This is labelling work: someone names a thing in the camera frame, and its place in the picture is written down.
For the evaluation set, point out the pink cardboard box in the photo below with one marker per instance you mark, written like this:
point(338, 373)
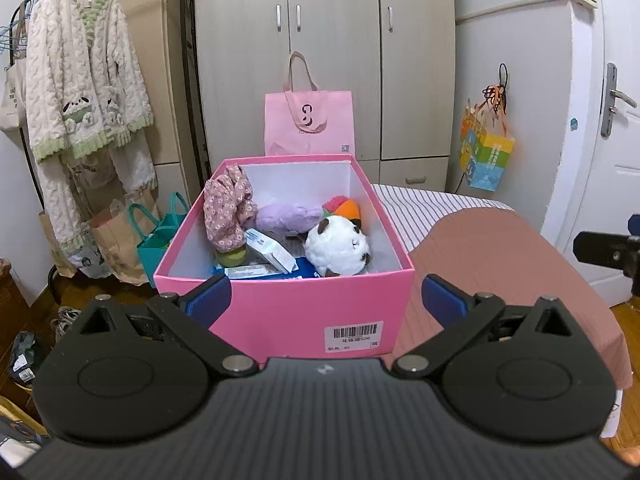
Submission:
point(300, 305)

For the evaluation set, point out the floral pink cloth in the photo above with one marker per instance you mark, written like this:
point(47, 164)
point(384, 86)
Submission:
point(225, 205)

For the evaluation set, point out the colourful paper gift bag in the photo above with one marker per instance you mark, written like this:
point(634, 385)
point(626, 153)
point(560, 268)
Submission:
point(487, 160)

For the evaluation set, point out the black metal clothes rack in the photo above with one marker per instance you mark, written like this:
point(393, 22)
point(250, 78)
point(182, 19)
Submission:
point(192, 85)

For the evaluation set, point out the black wall hook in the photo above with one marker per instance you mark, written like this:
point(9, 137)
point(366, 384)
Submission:
point(503, 77)

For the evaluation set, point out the grey sneakers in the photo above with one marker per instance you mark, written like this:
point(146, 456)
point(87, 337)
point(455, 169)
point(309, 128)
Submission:
point(65, 322)

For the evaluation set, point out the white door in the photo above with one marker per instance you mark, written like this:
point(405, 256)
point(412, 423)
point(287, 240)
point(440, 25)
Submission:
point(615, 185)

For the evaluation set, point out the white tissue pack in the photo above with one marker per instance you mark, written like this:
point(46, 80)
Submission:
point(270, 250)

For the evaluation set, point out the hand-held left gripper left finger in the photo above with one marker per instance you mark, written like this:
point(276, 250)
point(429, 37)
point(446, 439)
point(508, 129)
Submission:
point(210, 302)

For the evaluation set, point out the blue wet wipes pack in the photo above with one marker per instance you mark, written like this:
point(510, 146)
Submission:
point(305, 267)

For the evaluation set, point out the pink tote bag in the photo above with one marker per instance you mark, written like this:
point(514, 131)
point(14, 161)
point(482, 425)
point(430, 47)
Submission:
point(335, 120)

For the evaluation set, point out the dark plastic packet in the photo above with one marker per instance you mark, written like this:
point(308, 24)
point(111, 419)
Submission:
point(27, 360)

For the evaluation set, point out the fluffy cream pajama pants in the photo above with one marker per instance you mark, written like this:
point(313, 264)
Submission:
point(55, 200)

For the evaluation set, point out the beige three-door wardrobe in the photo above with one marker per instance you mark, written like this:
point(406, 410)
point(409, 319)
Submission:
point(330, 85)

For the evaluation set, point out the tall light wooden cabinet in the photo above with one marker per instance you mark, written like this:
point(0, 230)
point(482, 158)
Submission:
point(150, 60)

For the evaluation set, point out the purple plush toy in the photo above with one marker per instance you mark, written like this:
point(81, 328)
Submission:
point(287, 217)

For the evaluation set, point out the teal gift bag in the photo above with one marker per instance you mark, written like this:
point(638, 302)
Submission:
point(157, 250)

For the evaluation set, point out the canvas tote bag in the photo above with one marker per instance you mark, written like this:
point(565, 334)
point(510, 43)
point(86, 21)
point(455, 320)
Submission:
point(11, 100)

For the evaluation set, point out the striped bed sheet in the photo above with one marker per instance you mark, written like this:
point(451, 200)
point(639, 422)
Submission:
point(425, 215)

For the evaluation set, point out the fluffy cream green cardigan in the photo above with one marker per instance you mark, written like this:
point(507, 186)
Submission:
point(65, 70)

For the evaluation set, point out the white printed plastic bag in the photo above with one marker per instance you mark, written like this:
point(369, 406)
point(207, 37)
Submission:
point(90, 260)

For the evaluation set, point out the orange makeup sponge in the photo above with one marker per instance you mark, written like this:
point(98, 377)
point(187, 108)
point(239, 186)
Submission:
point(351, 208)

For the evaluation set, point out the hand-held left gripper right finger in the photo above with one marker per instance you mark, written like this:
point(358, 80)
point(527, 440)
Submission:
point(442, 300)

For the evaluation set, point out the wardrobe drawer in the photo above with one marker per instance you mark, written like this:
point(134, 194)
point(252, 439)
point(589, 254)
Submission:
point(415, 172)

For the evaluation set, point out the brown kraft paper bag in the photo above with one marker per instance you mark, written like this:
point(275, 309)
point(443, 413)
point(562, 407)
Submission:
point(120, 245)

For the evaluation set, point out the small brown paper bag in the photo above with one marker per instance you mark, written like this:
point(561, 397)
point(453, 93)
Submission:
point(50, 245)

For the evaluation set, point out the dusty pink blanket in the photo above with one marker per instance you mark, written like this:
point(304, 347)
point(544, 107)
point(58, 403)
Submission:
point(500, 250)

